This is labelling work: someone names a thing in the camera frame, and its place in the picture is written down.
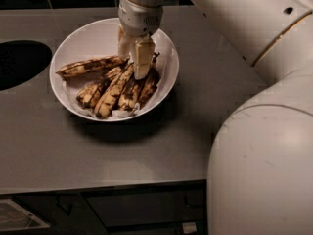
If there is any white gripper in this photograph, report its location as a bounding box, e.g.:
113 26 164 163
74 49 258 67
117 0 163 80

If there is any long spotted banana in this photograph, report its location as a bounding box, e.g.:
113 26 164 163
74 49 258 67
94 64 133 119

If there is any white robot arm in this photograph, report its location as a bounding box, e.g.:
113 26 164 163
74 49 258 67
191 0 313 235

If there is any top spotted banana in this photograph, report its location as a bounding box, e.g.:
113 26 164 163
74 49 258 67
57 55 128 79

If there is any large white bowl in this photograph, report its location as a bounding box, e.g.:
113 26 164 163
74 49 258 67
50 18 179 122

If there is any rightmost dark banana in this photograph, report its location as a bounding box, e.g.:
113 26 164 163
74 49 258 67
138 69 159 108

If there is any dark spotted banana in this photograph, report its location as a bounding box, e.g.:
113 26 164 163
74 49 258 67
117 53 160 112

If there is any left short spotted banana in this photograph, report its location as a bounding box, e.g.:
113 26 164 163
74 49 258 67
76 67 122 109

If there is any dark round counter hole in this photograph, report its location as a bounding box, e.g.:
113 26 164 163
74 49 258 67
0 40 52 91

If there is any dark drawer front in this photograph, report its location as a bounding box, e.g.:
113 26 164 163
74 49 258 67
86 189 205 227

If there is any small white label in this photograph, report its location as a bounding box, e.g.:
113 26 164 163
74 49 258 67
182 222 197 235

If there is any framed glass panel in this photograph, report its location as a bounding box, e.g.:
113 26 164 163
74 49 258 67
0 199 50 232

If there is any black drawer handle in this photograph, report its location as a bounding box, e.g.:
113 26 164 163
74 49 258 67
184 196 204 209

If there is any black cabinet handle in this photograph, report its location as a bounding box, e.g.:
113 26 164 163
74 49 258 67
55 195 72 215

